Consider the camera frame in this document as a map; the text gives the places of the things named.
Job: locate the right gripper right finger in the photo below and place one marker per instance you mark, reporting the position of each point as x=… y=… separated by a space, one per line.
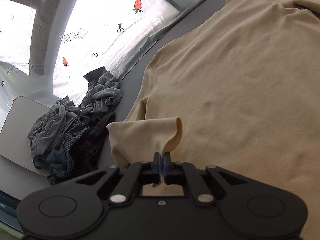
x=188 y=177

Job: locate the white side panel board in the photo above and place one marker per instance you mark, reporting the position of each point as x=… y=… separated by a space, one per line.
x=14 y=134

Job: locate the grey crumpled garment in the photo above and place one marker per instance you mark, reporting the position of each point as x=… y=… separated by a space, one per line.
x=65 y=121

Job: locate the white printed backdrop sheet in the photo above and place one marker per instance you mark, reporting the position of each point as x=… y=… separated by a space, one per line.
x=47 y=46

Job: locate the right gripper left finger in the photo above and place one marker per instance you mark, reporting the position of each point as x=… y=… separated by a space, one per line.
x=135 y=177

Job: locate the dark clothes pile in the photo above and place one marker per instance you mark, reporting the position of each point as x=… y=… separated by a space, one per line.
x=77 y=153

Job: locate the beige long-sleeve shirt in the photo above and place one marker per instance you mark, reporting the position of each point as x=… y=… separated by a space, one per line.
x=240 y=91

